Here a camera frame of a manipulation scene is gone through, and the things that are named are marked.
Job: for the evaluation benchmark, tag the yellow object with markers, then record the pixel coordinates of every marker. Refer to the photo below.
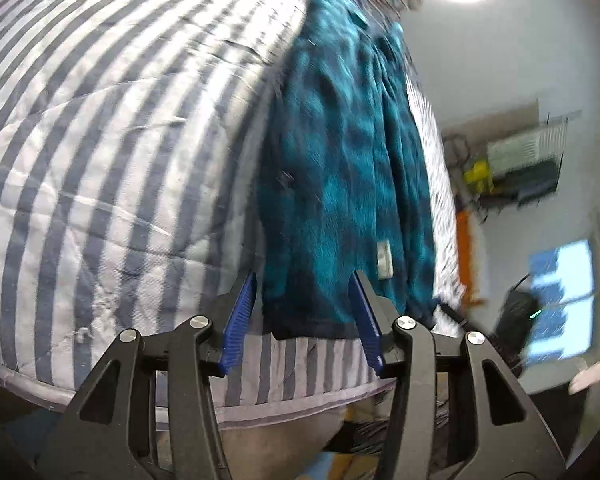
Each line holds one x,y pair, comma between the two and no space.
479,175

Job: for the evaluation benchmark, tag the dark shelf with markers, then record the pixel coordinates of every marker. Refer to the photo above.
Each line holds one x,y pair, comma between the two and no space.
530,187

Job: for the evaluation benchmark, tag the white ribbed box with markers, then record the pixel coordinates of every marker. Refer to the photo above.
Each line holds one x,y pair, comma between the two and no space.
525,147

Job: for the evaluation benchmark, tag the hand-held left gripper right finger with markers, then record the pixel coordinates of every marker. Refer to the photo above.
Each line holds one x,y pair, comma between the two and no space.
367,322

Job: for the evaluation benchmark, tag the bright window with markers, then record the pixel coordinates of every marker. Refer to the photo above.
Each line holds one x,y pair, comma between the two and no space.
565,300

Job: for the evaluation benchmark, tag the black device with green light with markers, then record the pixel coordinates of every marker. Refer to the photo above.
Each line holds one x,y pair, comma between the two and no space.
517,315

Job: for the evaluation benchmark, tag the small white object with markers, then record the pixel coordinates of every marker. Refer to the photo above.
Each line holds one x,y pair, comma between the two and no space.
590,376

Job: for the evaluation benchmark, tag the teal plaid fleece garment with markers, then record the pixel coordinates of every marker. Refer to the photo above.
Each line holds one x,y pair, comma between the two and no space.
330,160

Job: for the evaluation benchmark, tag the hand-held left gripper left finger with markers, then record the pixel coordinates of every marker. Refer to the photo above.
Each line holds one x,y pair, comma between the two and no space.
237,325

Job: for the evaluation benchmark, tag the orange strip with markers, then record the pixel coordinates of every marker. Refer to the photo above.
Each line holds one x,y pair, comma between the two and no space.
466,255

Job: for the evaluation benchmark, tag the grey striped mattress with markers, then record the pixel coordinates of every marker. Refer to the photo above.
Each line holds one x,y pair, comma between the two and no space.
105,160

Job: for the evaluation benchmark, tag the beige mattress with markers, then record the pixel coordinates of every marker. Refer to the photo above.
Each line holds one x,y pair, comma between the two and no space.
280,430

